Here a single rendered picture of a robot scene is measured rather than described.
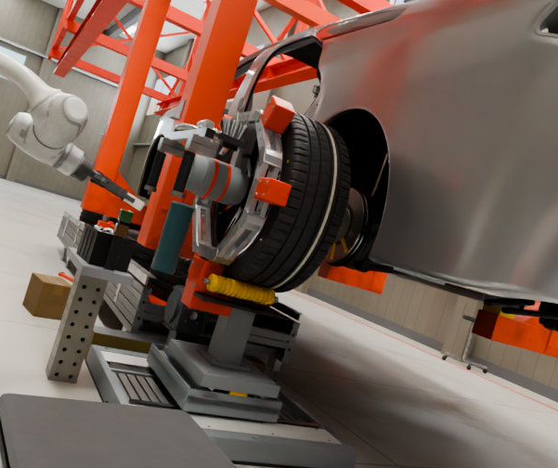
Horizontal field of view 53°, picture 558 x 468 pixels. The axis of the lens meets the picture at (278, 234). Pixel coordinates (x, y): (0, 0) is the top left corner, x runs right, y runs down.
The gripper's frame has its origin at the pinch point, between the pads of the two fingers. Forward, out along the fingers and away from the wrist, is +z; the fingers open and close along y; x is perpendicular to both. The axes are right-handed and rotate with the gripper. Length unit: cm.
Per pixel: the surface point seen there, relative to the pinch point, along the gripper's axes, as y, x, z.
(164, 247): 14.1, 6.6, 23.0
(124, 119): 246, -66, 34
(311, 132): -19, -50, 32
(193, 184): 0.6, -16.0, 14.2
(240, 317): -2, 14, 55
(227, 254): -8.5, -1.7, 34.6
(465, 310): 260, -128, 487
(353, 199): 1, -49, 75
